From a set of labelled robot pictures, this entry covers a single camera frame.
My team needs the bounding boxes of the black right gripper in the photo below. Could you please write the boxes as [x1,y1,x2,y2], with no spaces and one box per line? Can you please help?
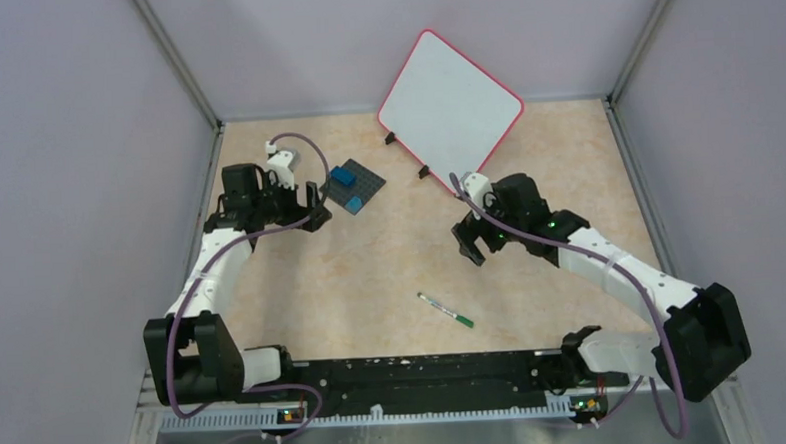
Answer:
[450,185,526,266]

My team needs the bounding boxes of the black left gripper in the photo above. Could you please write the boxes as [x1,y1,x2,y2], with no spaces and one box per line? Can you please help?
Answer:
[251,169,331,234]

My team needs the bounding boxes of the green whiteboard marker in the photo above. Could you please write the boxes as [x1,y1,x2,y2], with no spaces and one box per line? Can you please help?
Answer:
[416,292,475,329]

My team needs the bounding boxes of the pink framed whiteboard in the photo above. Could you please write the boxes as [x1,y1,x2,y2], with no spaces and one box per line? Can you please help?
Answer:
[377,29,525,191]

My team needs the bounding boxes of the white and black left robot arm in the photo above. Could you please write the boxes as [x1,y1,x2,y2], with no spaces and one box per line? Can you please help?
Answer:
[143,152,332,418]

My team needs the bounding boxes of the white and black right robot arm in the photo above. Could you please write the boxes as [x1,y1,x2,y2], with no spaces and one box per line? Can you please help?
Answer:
[450,172,752,402]

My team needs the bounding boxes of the light blue toy brick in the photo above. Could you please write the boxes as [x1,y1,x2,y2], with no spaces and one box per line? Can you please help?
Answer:
[343,196,364,215]

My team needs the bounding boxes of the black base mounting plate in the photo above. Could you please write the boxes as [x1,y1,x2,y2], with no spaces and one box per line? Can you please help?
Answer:
[236,350,630,417]

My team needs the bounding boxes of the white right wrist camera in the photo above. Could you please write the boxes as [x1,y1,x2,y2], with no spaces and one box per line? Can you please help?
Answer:
[461,172,495,210]

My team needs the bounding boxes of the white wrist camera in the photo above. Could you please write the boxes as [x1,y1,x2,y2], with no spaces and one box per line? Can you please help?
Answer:
[265,141,301,190]
[461,172,495,210]

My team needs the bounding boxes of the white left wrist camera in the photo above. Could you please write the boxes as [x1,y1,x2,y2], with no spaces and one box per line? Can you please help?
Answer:
[265,141,301,190]

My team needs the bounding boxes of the white slotted cable duct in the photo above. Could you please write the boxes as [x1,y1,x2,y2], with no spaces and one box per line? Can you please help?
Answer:
[160,396,576,433]

